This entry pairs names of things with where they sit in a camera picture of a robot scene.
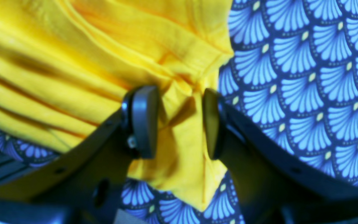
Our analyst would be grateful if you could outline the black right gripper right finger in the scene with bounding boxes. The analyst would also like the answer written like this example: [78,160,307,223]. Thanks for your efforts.
[203,88,358,224]

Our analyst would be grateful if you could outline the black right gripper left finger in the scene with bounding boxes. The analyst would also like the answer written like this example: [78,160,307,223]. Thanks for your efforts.
[0,86,160,224]

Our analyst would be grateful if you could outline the blue fan-pattern tablecloth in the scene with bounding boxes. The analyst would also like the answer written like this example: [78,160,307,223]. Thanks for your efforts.
[0,0,358,224]

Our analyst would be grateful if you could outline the yellow T-shirt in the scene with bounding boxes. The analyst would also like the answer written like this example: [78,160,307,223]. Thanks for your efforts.
[0,0,233,211]

